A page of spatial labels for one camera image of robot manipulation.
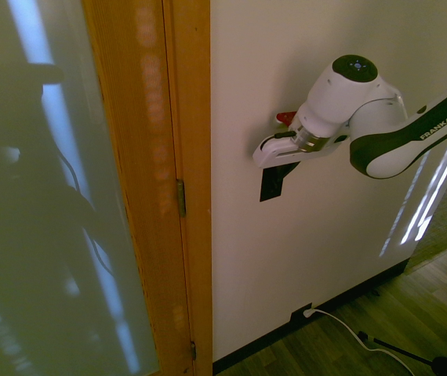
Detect white power cord with plug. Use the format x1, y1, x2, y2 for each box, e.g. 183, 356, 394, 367
303, 308, 417, 376

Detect black camera cable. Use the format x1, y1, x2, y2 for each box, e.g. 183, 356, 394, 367
259, 130, 297, 152

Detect grey wrist camera red mount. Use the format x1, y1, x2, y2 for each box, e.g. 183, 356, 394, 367
276, 110, 299, 127

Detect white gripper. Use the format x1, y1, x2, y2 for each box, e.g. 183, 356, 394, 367
252, 132, 349, 184

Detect wooden door frame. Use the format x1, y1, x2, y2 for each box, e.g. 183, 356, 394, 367
162, 0, 214, 376

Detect dark wall outlet plate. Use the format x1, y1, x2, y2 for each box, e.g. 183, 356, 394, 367
289, 301, 314, 324

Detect black tripod stand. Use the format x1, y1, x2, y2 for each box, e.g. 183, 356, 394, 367
357, 324, 447, 376

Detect large metal door hinge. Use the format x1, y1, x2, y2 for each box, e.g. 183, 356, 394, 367
176, 179, 187, 219

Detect wooden door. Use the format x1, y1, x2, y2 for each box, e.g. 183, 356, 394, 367
0, 0, 194, 376

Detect dark light switch plate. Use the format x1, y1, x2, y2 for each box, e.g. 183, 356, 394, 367
259, 167, 286, 204

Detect dark baseboard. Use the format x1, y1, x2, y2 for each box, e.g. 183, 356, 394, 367
212, 258, 409, 375

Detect frosted glass door pane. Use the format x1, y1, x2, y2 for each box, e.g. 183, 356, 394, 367
0, 0, 161, 376

